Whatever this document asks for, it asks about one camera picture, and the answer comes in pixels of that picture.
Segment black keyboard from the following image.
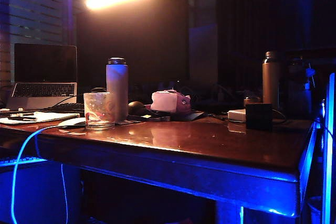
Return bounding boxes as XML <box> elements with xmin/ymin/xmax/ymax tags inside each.
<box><xmin>39</xmin><ymin>102</ymin><xmax>86</xmax><ymax>118</ymax></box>

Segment window blinds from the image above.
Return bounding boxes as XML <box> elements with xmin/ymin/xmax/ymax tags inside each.
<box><xmin>0</xmin><ymin>0</ymin><xmax>74</xmax><ymax>88</ymax></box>

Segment thin white cable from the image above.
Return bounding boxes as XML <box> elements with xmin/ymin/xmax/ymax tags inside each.
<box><xmin>60</xmin><ymin>163</ymin><xmax>69</xmax><ymax>224</ymax></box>

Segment black fabric pouch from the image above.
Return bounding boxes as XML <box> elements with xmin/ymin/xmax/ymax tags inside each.
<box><xmin>170</xmin><ymin>111</ymin><xmax>206</xmax><ymax>122</ymax></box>

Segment black pen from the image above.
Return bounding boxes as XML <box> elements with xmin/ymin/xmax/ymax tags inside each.
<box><xmin>7</xmin><ymin>115</ymin><xmax>38</xmax><ymax>122</ymax></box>

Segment silver laptop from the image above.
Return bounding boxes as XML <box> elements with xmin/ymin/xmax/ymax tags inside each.
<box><xmin>6</xmin><ymin>43</ymin><xmax>78</xmax><ymax>110</ymax></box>

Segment white notepad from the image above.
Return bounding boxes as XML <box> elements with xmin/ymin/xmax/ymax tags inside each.
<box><xmin>0</xmin><ymin>111</ymin><xmax>81</xmax><ymax>126</ymax></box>

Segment pink and white plush toy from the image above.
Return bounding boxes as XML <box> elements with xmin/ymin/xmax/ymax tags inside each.
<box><xmin>150</xmin><ymin>89</ymin><xmax>192</xmax><ymax>114</ymax></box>

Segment white computer mouse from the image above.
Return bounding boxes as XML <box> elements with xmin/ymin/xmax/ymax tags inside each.
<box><xmin>58</xmin><ymin>117</ymin><xmax>87</xmax><ymax>129</ymax></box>

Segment round bin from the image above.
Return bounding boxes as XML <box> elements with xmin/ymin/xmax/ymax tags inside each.
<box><xmin>307</xmin><ymin>195</ymin><xmax>325</xmax><ymax>224</ymax></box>

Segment dark bottle with strap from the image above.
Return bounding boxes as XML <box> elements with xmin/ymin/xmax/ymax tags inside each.
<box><xmin>287</xmin><ymin>57</ymin><xmax>316</xmax><ymax>116</ymax></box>

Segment black round object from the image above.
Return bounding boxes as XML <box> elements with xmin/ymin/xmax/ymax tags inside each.
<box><xmin>128</xmin><ymin>101</ymin><xmax>148</xmax><ymax>116</ymax></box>

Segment Rubik's cube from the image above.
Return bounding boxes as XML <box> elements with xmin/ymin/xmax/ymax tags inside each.
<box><xmin>245</xmin><ymin>103</ymin><xmax>273</xmax><ymax>131</ymax></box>

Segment brown metal bottle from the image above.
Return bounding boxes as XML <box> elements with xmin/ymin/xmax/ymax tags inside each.
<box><xmin>262</xmin><ymin>50</ymin><xmax>281</xmax><ymax>109</ymax></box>

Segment white thermos bottle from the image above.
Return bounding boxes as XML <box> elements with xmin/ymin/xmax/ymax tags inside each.
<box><xmin>106</xmin><ymin>57</ymin><xmax>129</xmax><ymax>123</ymax></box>

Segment white power adapter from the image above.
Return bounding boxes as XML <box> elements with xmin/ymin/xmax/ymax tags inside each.
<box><xmin>227</xmin><ymin>109</ymin><xmax>247</xmax><ymax>124</ymax></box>

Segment vertical metal post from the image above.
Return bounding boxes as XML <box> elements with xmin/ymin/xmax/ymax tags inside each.
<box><xmin>322</xmin><ymin>72</ymin><xmax>336</xmax><ymax>224</ymax></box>

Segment black adapter cable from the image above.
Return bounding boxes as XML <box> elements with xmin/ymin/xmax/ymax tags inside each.
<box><xmin>271</xmin><ymin>108</ymin><xmax>290</xmax><ymax>125</ymax></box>

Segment clear glass cup red print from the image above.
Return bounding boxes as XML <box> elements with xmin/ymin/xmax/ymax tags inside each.
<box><xmin>83</xmin><ymin>92</ymin><xmax>117</xmax><ymax>131</ymax></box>

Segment thick white cable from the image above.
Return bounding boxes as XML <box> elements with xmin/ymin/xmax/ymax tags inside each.
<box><xmin>10</xmin><ymin>124</ymin><xmax>65</xmax><ymax>224</ymax></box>

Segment small metal can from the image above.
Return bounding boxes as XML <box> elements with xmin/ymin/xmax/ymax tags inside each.
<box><xmin>243</xmin><ymin>97</ymin><xmax>262</xmax><ymax>108</ymax></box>

